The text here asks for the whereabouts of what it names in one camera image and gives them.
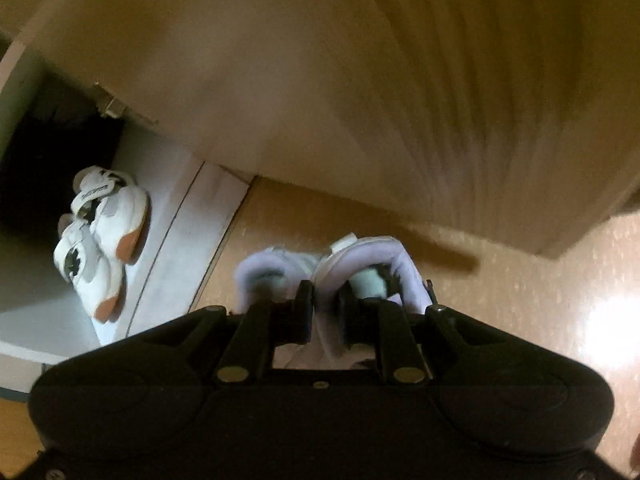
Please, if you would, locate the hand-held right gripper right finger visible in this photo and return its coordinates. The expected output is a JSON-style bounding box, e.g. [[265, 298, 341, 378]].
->
[[336, 290, 501, 386]]

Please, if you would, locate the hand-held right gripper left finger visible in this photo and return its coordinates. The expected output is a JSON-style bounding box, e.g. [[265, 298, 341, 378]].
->
[[145, 280, 315, 386]]

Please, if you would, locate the lavender white lace sneaker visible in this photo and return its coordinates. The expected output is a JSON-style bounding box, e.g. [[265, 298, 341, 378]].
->
[[312, 232, 436, 366], [234, 246, 321, 361]]

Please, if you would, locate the white shoe cabinet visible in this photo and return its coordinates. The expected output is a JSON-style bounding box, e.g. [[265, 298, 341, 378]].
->
[[0, 30, 256, 403]]

